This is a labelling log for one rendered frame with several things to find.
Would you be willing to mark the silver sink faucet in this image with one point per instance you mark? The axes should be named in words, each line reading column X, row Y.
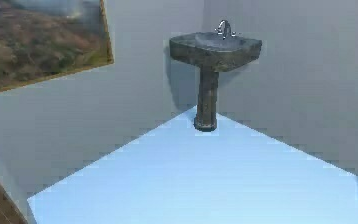
column 224, row 29

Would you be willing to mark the dark stone pedestal sink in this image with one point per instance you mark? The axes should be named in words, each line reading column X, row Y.
column 211, row 53

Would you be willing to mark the framed landscape picture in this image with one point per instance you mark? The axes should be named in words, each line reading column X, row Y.
column 37, row 43

